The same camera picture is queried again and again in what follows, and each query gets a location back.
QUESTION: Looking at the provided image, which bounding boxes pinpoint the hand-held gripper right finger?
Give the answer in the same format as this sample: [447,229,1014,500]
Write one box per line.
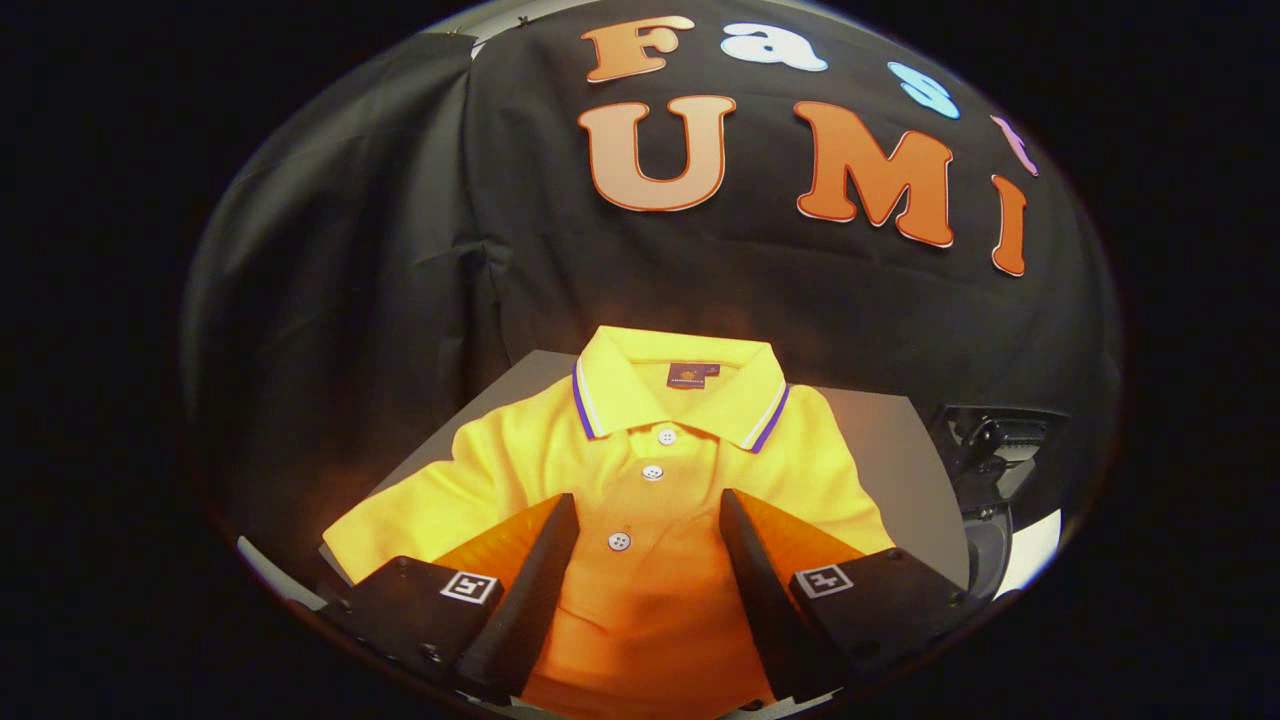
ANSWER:
[718,488,976,701]

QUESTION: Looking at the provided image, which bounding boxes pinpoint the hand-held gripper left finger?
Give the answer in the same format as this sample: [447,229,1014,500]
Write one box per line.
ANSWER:
[318,492,581,706]

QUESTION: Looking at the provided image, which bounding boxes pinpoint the orange polo shirt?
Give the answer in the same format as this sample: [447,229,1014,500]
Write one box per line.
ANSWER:
[322,325,896,719]

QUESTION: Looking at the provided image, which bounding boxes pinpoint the dark washing machine lid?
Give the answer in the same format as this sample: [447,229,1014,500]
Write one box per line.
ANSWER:
[925,404,1071,513]

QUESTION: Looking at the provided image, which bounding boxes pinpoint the grey side table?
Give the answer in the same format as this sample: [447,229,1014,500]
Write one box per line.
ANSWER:
[318,350,971,601]

